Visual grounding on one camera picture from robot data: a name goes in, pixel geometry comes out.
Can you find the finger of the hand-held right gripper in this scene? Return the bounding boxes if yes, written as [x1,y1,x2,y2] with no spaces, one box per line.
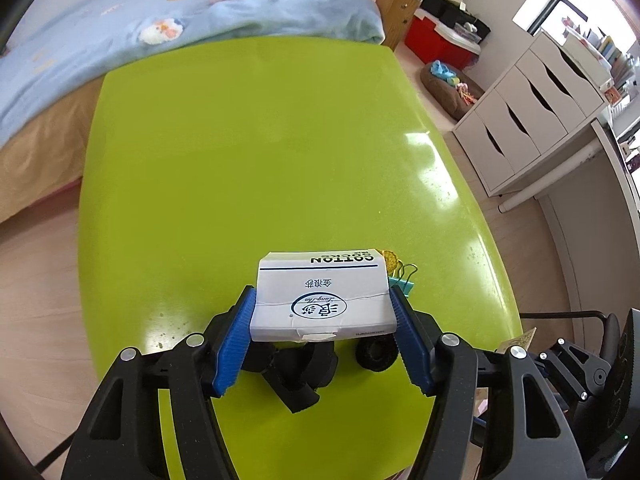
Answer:
[539,352,589,403]
[555,339,608,381]

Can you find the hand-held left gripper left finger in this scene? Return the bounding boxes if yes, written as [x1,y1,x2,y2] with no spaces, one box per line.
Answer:
[60,285,261,480]

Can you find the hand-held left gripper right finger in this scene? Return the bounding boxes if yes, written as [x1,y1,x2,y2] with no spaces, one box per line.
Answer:
[387,285,588,480]

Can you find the black plastic ring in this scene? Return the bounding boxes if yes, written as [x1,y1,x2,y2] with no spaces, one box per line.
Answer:
[355,336,401,372]

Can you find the black plastic clamp part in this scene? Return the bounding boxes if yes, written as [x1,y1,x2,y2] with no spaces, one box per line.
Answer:
[240,340,337,415]

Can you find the blue binder clip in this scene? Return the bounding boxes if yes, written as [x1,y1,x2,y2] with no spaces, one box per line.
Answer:
[387,262,418,301]

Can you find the yellow tape measure roll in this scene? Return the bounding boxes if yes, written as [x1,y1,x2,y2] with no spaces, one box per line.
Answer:
[375,249,401,273]

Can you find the white cardboard box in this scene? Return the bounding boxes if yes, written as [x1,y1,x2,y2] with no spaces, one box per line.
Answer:
[248,249,399,343]

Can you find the white desk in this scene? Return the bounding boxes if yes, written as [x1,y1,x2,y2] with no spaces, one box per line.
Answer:
[500,115,640,311]

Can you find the white drawer unit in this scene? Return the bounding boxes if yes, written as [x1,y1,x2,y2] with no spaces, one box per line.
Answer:
[452,32,611,197]

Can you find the brown pet bed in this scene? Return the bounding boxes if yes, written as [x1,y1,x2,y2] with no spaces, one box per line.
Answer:
[419,60,485,122]

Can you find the tan bed base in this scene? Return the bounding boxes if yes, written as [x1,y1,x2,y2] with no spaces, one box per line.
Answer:
[0,77,106,223]

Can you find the teal soft toy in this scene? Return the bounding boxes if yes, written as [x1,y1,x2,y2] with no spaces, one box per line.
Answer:
[430,60,458,86]

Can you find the red storage box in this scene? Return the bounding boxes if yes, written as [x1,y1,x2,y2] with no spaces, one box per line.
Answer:
[404,10,482,72]

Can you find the row of books and papers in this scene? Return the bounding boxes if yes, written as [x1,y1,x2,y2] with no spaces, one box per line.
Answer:
[560,15,640,93]

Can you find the black storage bins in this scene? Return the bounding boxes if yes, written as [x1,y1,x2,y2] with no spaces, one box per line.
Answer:
[419,0,493,43]

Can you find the wooden nightstand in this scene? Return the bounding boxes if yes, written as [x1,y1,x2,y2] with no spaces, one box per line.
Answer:
[362,0,428,51]

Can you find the bed with blue blanket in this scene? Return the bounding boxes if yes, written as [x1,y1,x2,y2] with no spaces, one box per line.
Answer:
[0,0,386,146]

